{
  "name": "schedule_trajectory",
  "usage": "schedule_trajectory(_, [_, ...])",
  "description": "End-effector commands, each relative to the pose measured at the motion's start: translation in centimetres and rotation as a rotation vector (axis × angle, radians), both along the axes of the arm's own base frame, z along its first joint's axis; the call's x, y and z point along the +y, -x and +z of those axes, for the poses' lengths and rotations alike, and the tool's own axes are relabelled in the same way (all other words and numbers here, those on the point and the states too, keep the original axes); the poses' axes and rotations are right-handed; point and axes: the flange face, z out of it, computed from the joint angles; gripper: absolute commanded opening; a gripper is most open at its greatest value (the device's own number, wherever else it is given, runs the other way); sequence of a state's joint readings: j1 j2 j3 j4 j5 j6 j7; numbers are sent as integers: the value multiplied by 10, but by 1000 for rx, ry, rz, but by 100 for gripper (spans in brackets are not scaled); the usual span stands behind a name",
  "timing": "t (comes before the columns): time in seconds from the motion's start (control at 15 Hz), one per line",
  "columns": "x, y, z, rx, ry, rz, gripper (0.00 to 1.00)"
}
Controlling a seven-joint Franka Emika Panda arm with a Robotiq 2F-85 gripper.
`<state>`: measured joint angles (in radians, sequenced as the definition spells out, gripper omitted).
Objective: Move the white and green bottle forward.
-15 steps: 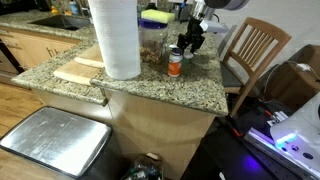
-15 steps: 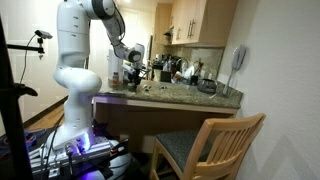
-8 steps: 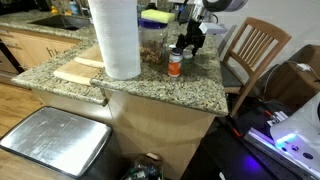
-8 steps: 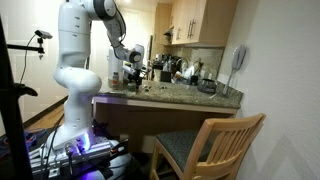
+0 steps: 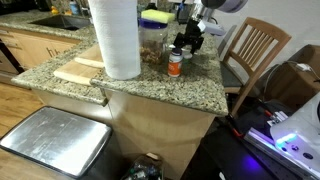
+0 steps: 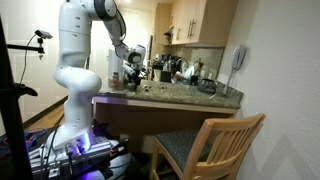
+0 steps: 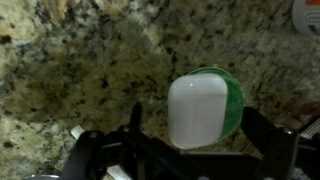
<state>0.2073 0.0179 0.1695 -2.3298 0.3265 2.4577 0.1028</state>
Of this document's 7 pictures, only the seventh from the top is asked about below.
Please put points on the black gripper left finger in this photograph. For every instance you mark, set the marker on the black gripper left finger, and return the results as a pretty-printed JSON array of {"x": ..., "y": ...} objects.
[{"x": 100, "y": 153}]

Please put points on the white and green bottle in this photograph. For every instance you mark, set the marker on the white and green bottle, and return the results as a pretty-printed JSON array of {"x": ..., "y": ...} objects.
[{"x": 196, "y": 110}]

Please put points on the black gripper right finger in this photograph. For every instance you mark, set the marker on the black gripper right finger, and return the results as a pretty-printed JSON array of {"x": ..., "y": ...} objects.
[{"x": 276, "y": 146}]

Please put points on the white container with orange label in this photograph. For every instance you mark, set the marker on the white container with orange label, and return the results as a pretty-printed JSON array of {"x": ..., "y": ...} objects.
[{"x": 308, "y": 15}]

